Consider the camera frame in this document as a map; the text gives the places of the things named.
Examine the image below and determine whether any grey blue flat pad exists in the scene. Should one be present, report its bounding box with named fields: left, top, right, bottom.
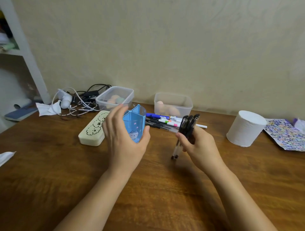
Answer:
left=4, top=104, right=39, bottom=122

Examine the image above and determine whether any white toilet paper roll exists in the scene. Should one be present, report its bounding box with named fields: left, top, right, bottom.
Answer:
left=226, top=110, right=267, bottom=147

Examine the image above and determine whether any blue cartoon pen holder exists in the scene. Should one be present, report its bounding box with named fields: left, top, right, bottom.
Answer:
left=122, top=104, right=147, bottom=144

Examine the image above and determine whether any crumpled white tissue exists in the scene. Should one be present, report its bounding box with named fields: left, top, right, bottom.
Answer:
left=35, top=100, right=62, bottom=117

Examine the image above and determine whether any person's left forearm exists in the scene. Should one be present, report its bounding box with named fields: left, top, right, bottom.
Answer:
left=54, top=166, right=134, bottom=231

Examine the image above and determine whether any blue marker pen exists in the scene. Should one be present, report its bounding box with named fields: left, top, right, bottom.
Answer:
left=146, top=113, right=183, bottom=122

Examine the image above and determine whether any white shelf unit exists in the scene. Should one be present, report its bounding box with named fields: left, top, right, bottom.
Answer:
left=0, top=0, right=52, bottom=105

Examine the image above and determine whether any person's right hand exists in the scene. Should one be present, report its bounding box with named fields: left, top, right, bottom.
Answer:
left=176, top=126, right=227, bottom=177

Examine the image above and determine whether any colourful sticker sheet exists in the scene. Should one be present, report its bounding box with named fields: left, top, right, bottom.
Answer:
left=263, top=119, right=305, bottom=152

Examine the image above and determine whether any person's right forearm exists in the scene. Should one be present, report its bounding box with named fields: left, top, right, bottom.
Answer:
left=209, top=164, right=278, bottom=231

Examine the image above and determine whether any clear plastic container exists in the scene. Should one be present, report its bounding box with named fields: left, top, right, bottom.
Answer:
left=154, top=92, right=193, bottom=118
left=95, top=86, right=135, bottom=112

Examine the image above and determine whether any black cap gel pen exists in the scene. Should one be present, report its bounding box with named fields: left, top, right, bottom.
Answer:
left=188, top=114, right=200, bottom=145
left=171, top=116, right=189, bottom=160
left=175, top=115, right=194, bottom=159

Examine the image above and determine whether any black cable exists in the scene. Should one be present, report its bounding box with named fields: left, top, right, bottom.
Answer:
left=71, top=84, right=112, bottom=105

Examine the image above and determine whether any flat white tissue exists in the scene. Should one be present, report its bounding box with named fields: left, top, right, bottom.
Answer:
left=0, top=151, right=17, bottom=167

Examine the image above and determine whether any cream cartoon pencil case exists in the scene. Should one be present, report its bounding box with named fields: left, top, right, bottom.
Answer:
left=78, top=110, right=111, bottom=146

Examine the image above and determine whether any white handheld device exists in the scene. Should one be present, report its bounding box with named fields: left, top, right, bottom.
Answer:
left=57, top=89, right=73, bottom=109

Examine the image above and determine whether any crumpled white and purple wrapper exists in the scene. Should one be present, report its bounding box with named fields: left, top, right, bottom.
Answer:
left=292, top=118, right=305, bottom=135

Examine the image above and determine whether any white marker with colourful label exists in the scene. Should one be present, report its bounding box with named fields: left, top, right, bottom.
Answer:
left=152, top=118, right=208, bottom=129

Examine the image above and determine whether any white cable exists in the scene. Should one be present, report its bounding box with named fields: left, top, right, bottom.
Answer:
left=51, top=87, right=100, bottom=112

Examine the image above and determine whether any person's left hand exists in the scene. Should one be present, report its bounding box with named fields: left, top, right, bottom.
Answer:
left=102, top=103, right=151, bottom=173

